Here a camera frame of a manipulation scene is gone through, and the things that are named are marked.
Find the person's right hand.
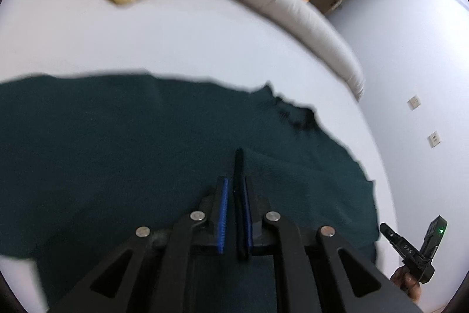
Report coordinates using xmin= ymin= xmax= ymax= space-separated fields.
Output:
xmin=390 ymin=266 xmax=421 ymax=303

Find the lower wall socket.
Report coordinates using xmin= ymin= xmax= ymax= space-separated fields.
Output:
xmin=428 ymin=131 xmax=441 ymax=148

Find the white bed sheet mattress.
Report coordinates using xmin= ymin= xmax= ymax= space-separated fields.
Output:
xmin=0 ymin=0 xmax=398 ymax=313

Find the wall socket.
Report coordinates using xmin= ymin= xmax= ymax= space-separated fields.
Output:
xmin=408 ymin=95 xmax=421 ymax=110
xmin=428 ymin=131 xmax=441 ymax=148

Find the upper wall socket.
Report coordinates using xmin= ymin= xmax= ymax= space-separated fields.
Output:
xmin=408 ymin=95 xmax=421 ymax=110

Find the rolled beige duvet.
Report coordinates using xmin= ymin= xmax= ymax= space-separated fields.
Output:
xmin=237 ymin=0 xmax=365 ymax=99

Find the dark green knit sweater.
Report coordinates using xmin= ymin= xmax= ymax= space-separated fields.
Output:
xmin=1 ymin=75 xmax=379 ymax=305

